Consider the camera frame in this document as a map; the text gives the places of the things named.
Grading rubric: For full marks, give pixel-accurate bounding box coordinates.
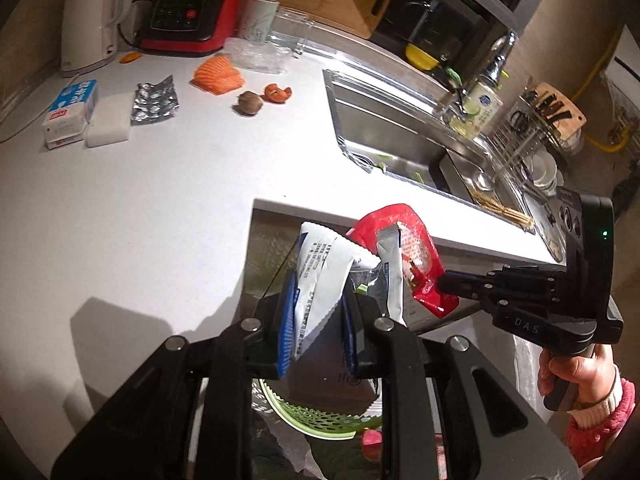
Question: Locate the red silver snack wrapper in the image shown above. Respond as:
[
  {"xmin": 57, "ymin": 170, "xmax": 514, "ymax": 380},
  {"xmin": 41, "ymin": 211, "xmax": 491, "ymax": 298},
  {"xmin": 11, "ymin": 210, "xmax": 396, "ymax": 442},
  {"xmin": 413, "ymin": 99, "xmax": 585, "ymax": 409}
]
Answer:
[{"xmin": 347, "ymin": 204, "xmax": 459, "ymax": 320}]

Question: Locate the wire dish rack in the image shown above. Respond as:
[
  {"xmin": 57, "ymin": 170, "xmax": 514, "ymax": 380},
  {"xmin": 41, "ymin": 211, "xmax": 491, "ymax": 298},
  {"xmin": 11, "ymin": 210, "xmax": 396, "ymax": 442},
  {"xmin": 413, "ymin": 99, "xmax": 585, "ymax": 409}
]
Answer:
[{"xmin": 487, "ymin": 95, "xmax": 572, "ymax": 195}]

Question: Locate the chrome faucet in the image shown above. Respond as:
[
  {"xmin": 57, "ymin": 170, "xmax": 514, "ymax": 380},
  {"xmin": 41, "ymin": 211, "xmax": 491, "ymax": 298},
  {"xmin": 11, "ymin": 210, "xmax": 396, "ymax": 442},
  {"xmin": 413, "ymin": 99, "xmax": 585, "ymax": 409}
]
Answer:
[{"xmin": 449, "ymin": 29, "xmax": 519, "ymax": 111}]

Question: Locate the stainless steel sink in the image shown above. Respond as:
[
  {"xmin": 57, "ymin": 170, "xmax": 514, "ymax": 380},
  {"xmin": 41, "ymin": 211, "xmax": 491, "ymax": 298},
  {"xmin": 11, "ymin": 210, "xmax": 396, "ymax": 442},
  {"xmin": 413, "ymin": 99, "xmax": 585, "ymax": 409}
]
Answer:
[{"xmin": 323, "ymin": 70, "xmax": 533, "ymax": 226}]

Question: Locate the white foam block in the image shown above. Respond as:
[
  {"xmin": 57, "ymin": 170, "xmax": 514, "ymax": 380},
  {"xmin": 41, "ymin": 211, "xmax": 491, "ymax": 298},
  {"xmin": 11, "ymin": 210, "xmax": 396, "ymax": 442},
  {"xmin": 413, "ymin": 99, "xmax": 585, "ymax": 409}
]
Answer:
[{"xmin": 86, "ymin": 92, "xmax": 134, "ymax": 148}]

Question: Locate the orange fruit peel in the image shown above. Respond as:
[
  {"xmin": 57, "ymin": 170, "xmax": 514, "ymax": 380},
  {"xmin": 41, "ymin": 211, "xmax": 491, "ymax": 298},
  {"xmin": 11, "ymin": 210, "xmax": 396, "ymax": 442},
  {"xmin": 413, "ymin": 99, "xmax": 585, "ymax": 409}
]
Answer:
[{"xmin": 264, "ymin": 84, "xmax": 292, "ymax": 104}]

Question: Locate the blue white milk carton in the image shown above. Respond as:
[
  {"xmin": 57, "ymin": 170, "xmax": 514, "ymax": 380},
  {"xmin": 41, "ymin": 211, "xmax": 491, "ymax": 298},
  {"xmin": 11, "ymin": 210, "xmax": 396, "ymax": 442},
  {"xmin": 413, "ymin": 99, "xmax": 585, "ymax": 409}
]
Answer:
[{"xmin": 42, "ymin": 79, "xmax": 98, "ymax": 150}]

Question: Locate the clear drinking glass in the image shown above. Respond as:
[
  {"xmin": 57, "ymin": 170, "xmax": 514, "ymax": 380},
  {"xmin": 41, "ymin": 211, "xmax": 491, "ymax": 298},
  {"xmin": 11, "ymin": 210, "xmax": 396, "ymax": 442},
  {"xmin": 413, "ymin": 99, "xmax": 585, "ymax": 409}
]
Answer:
[{"xmin": 268, "ymin": 6, "xmax": 316, "ymax": 58}]

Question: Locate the small orange peel scrap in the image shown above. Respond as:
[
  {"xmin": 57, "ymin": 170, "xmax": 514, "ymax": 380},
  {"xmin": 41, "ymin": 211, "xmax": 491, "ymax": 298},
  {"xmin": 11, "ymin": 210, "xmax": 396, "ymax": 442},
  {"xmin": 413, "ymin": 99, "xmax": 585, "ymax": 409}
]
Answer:
[{"xmin": 119, "ymin": 52, "xmax": 142, "ymax": 64}]

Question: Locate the bundle of bamboo skewers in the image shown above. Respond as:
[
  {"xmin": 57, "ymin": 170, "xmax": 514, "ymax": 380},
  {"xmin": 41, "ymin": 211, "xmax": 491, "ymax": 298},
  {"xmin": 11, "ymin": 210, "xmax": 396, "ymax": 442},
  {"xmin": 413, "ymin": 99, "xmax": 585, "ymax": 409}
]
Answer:
[{"xmin": 471, "ymin": 190, "xmax": 535, "ymax": 231}]

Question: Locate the green perforated trash basket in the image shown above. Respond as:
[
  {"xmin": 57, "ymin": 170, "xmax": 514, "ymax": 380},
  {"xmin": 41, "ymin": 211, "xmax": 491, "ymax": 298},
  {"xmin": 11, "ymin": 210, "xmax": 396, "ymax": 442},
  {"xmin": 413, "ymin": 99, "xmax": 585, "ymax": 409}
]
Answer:
[{"xmin": 253, "ymin": 379, "xmax": 382, "ymax": 441}]

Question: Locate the dish soap bottle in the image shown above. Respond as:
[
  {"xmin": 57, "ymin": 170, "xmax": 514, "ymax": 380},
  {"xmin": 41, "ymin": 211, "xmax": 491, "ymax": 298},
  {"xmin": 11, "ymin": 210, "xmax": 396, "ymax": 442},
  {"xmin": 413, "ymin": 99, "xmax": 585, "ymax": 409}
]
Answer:
[{"xmin": 448, "ymin": 78, "xmax": 503, "ymax": 140}]

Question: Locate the right hand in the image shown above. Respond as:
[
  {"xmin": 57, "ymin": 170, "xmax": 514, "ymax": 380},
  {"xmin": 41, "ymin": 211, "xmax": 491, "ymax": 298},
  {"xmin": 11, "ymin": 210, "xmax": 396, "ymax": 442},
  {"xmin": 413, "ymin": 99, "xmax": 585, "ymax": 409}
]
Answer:
[{"xmin": 538, "ymin": 344, "xmax": 617, "ymax": 405}]

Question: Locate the orange foam fruit net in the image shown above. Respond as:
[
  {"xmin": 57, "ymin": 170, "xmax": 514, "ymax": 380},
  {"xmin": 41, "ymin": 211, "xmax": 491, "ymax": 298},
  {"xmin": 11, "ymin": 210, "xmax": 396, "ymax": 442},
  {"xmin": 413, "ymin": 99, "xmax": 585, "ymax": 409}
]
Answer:
[{"xmin": 193, "ymin": 54, "xmax": 245, "ymax": 96}]

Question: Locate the yellow bowl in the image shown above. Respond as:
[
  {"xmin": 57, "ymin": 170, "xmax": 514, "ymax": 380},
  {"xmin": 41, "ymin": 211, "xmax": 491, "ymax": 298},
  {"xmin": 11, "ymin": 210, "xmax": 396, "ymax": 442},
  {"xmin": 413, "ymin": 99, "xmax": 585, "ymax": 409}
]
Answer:
[{"xmin": 405, "ymin": 42, "xmax": 439, "ymax": 72}]

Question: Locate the white electric kettle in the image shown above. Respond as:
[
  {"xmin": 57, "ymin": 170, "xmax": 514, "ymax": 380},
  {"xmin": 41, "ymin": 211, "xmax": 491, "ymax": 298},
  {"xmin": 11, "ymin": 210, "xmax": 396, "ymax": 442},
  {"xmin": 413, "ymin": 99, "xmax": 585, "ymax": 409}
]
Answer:
[{"xmin": 61, "ymin": 0, "xmax": 125, "ymax": 77}]

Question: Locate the silver pill blister pack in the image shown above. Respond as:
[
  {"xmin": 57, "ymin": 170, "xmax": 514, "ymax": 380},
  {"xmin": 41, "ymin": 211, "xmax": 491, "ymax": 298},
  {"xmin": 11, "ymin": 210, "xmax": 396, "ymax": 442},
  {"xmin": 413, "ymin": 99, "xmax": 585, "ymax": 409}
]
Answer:
[{"xmin": 130, "ymin": 75, "xmax": 179, "ymax": 126}]

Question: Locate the wooden knife block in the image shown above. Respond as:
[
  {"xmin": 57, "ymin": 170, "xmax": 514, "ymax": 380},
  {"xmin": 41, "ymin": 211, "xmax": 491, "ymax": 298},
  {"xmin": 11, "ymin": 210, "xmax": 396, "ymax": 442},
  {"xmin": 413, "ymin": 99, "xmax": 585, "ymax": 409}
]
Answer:
[{"xmin": 523, "ymin": 82, "xmax": 587, "ymax": 143}]

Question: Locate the white printed mug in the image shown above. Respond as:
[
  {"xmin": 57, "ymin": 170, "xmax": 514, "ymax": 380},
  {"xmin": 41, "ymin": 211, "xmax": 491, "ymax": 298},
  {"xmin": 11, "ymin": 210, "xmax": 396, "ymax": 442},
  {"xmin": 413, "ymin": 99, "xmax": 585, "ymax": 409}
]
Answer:
[{"xmin": 238, "ymin": 0, "xmax": 280, "ymax": 44}]

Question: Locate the brown round fruit pit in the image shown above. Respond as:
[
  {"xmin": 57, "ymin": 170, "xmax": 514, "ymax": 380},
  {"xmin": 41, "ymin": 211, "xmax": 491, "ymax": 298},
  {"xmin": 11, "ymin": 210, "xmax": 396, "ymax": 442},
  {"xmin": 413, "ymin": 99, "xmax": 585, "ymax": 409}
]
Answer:
[{"xmin": 233, "ymin": 91, "xmax": 264, "ymax": 116}]

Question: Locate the white blue printed wrapper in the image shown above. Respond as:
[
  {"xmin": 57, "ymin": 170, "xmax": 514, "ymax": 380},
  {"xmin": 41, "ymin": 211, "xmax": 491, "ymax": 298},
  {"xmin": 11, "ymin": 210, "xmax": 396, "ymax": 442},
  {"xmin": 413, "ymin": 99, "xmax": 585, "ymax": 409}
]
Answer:
[{"xmin": 293, "ymin": 222, "xmax": 381, "ymax": 361}]

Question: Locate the red black blender base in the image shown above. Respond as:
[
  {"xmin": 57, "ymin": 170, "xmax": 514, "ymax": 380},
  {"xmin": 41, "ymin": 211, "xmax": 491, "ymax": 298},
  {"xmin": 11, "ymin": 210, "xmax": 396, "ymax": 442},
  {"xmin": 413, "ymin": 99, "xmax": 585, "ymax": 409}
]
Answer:
[{"xmin": 139, "ymin": 0, "xmax": 241, "ymax": 56}]

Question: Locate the clear plastic bag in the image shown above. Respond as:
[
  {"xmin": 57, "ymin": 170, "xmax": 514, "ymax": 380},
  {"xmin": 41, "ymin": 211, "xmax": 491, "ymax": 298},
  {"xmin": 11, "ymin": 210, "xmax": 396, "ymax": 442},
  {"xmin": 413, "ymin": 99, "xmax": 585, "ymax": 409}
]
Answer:
[{"xmin": 222, "ymin": 37, "xmax": 293, "ymax": 74}]

